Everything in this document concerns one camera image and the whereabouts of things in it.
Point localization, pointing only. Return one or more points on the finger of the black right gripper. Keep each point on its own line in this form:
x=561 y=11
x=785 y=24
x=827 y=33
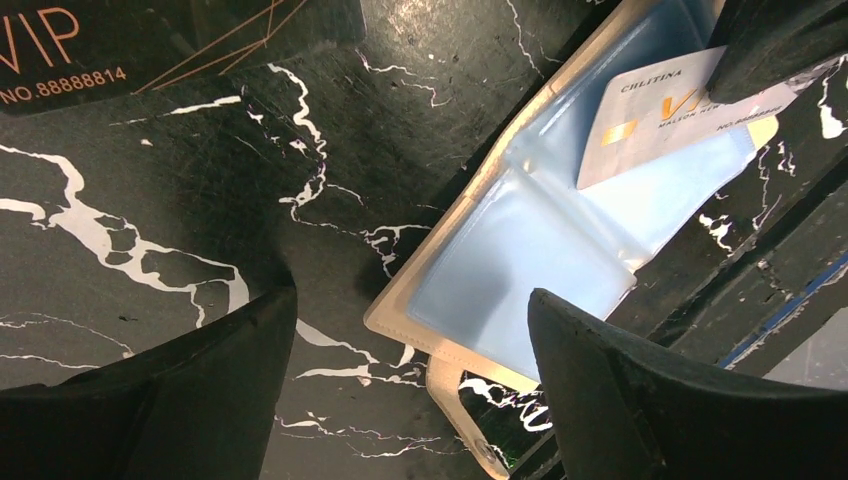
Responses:
x=769 y=42

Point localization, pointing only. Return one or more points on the beige card holder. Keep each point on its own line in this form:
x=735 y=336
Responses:
x=521 y=223

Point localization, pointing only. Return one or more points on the black VIP card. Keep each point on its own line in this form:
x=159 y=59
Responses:
x=58 y=54

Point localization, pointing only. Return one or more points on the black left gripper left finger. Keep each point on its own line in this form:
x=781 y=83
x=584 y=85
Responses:
x=200 y=406

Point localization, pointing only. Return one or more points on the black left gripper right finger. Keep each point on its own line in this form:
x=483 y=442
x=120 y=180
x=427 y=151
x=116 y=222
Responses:
x=624 y=407

